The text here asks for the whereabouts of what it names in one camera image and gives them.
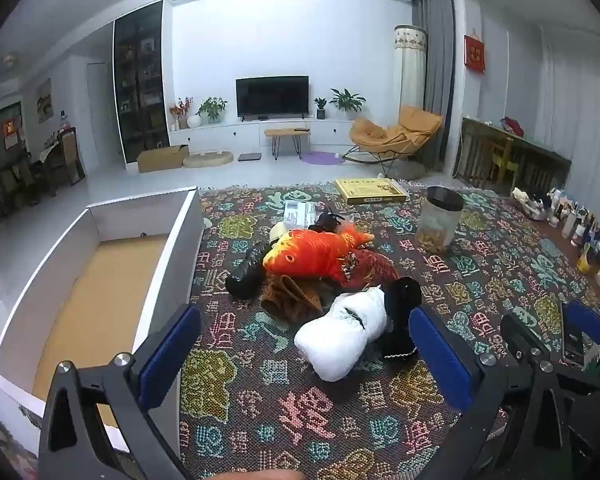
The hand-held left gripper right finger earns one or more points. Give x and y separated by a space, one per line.
440 355

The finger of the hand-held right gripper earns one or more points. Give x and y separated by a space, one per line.
522 337
587 325

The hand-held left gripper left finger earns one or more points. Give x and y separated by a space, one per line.
167 355

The black cloth with white trim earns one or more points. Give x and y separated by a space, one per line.
402 295

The white plastic bag bundle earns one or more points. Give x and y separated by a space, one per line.
340 335

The phone case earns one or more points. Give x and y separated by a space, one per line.
375 270

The black plastic bag roll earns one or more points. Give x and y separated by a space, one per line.
245 280

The brown cloth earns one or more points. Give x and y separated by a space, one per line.
285 297

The white drawer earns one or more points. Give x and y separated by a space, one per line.
145 215

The orange fish plush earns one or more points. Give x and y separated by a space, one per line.
310 255

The cream plastic bag roll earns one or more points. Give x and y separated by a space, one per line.
279 232

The white printed packet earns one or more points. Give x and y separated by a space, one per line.
300 212

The yellow container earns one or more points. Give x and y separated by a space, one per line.
590 260

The row of bottles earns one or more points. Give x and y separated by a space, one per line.
587 225

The clear plastic jar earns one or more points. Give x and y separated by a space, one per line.
437 225

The black hair clip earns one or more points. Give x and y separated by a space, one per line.
327 222

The dark wooden table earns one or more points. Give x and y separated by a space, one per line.
530 160

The flat yellow box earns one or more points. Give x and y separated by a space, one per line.
370 191

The cardboard box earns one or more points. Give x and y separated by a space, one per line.
162 160

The beige floor cushion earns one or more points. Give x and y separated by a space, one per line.
207 159

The red object on table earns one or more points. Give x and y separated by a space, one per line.
512 126

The dark floor scale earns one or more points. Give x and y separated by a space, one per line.
250 157

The white sheer curtain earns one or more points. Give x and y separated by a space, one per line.
580 110

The white television cabinet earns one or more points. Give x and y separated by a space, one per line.
215 140

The orange rocking chair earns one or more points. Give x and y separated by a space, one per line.
405 132

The round purple mat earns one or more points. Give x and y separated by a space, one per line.
320 158

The round white vase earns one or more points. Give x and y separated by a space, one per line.
194 121

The red flowers in vase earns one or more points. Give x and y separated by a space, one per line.
181 110

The small wooden bench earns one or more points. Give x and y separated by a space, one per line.
285 133

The bushy potted plant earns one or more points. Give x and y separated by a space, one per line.
212 107

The white door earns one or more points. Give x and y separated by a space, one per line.
99 110

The broad leaf potted plant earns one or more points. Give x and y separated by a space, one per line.
347 100

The dark glass display cabinet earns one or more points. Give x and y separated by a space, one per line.
140 85

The red door poster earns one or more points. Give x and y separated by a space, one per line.
11 132

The small potted plant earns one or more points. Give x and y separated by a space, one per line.
320 107

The flat screen television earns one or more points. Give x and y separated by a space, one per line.
272 95

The grey curtain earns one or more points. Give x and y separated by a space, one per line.
437 60

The covered standing air conditioner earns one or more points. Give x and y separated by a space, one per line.
412 65

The framed wall picture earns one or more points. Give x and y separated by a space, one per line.
43 100

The red wall hanging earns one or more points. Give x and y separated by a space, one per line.
475 54

